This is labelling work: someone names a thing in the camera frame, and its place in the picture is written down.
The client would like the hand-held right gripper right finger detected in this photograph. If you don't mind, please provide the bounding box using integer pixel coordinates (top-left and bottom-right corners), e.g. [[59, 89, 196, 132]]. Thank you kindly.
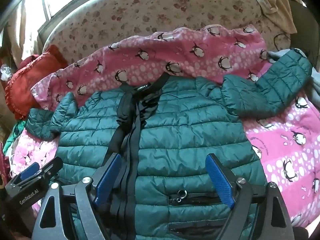
[[205, 153, 295, 240]]

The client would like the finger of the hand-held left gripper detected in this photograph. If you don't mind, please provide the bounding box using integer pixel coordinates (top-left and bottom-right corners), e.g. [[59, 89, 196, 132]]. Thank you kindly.
[[36, 156, 64, 180], [14, 162, 40, 187]]

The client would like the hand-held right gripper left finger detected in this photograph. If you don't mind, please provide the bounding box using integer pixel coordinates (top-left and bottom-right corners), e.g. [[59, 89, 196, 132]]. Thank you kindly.
[[31, 152, 123, 240]]

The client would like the green puffer jacket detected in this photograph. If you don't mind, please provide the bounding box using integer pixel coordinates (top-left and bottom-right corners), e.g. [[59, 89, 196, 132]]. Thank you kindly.
[[25, 49, 313, 240]]

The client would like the green patterned cloth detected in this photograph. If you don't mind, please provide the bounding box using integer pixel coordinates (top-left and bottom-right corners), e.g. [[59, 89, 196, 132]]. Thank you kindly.
[[4, 121, 27, 155]]

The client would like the red ruffled cushion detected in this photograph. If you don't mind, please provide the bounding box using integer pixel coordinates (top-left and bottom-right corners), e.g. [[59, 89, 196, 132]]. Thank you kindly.
[[5, 45, 68, 120]]

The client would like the clear plastic object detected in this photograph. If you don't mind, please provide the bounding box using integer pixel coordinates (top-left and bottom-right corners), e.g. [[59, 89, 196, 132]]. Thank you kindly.
[[0, 64, 12, 81]]

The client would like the pink penguin print blanket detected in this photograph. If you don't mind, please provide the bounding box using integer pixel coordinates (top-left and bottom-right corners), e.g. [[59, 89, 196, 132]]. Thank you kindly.
[[4, 24, 320, 235]]

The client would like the grey cloth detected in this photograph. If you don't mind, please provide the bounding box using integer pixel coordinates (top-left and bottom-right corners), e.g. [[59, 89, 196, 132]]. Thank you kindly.
[[269, 47, 320, 95]]

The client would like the beige curtain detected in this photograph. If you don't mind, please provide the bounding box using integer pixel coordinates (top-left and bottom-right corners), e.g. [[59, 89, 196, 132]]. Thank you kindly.
[[5, 0, 49, 63]]

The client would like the floral beige mattress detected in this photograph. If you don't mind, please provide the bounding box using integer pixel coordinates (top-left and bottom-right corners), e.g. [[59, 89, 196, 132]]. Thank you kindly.
[[41, 0, 292, 55]]

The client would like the beige crumpled cloth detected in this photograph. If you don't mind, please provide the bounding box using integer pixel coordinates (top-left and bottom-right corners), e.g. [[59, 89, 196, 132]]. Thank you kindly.
[[250, 0, 298, 35]]

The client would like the grey bed frame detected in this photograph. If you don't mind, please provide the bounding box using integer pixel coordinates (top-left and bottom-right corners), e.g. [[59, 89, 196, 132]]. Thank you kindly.
[[37, 0, 140, 48]]

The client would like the black cable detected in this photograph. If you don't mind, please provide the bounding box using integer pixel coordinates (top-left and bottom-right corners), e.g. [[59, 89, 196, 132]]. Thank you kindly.
[[273, 32, 292, 53]]

